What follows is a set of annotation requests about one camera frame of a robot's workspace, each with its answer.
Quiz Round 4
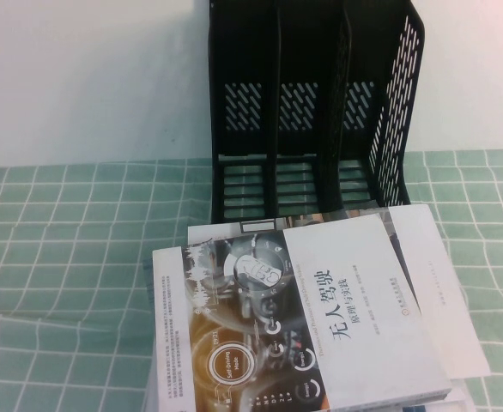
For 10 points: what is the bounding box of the self-driving book with dashboard cover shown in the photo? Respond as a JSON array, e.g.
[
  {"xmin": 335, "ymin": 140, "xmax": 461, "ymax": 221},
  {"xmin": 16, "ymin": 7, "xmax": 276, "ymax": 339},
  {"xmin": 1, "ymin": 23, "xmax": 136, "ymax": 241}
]
[{"xmin": 151, "ymin": 213, "xmax": 453, "ymax": 412}]

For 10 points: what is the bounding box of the book with blue page edge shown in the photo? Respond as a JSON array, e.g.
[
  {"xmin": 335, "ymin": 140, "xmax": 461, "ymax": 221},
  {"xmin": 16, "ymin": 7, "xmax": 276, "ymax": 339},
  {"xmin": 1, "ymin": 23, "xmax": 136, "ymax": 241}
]
[{"xmin": 141, "ymin": 257, "xmax": 157, "ymax": 304}]

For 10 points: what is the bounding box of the black perforated plastic book holder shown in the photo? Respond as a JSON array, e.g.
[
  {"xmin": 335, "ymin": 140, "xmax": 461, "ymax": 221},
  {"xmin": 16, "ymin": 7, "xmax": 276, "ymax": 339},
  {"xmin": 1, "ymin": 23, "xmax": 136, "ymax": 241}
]
[{"xmin": 207, "ymin": 0, "xmax": 427, "ymax": 235}]

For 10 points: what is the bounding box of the white book with photo cover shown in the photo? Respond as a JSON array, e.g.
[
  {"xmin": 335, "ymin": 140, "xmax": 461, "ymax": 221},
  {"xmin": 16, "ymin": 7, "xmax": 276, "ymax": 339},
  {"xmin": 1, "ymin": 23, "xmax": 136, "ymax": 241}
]
[{"xmin": 276, "ymin": 203, "xmax": 492, "ymax": 380}]

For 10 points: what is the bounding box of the white book under stack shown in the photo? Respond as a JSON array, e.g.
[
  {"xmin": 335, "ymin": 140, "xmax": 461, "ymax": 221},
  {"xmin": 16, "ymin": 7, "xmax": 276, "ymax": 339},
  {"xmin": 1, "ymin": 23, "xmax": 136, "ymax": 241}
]
[{"xmin": 442, "ymin": 377, "xmax": 478, "ymax": 412}]

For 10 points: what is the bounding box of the green white-grid tablecloth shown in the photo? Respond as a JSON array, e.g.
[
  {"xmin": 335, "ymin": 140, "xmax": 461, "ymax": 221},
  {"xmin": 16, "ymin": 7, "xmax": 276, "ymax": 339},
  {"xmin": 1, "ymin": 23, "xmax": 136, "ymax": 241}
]
[{"xmin": 0, "ymin": 148, "xmax": 503, "ymax": 412}]

